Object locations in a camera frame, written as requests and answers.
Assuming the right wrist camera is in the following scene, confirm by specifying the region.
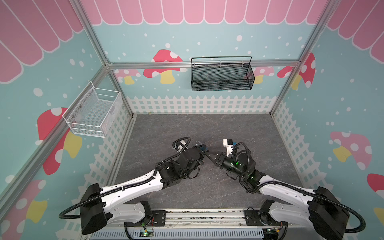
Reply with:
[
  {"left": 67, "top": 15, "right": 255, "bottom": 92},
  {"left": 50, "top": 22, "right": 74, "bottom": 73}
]
[{"left": 223, "top": 139, "right": 235, "bottom": 157}]

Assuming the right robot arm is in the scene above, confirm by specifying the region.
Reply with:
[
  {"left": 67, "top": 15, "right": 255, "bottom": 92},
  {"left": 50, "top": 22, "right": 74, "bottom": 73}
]
[{"left": 206, "top": 143, "right": 366, "bottom": 240}]

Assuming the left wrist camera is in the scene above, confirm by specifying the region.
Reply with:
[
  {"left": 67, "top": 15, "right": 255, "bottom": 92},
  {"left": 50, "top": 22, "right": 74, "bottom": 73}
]
[{"left": 175, "top": 143, "right": 185, "bottom": 152}]

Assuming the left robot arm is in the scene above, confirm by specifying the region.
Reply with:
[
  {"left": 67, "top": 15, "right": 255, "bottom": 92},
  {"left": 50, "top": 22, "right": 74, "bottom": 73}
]
[{"left": 59, "top": 137, "right": 206, "bottom": 235}]

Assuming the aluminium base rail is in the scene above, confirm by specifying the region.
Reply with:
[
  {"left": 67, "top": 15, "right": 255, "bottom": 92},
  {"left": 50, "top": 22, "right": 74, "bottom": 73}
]
[{"left": 86, "top": 208, "right": 319, "bottom": 240}]

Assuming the white wire basket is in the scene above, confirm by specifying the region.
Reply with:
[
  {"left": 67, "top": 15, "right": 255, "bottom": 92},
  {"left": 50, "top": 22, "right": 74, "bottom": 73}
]
[{"left": 63, "top": 82, "right": 123, "bottom": 138}]

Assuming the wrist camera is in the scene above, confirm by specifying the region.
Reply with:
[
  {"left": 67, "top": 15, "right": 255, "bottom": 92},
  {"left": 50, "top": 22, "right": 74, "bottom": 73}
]
[
  {"left": 175, "top": 143, "right": 185, "bottom": 152},
  {"left": 223, "top": 139, "right": 235, "bottom": 157}
]

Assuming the black wire basket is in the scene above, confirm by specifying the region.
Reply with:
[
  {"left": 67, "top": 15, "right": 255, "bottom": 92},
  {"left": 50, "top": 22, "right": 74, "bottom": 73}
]
[{"left": 191, "top": 56, "right": 256, "bottom": 92}]

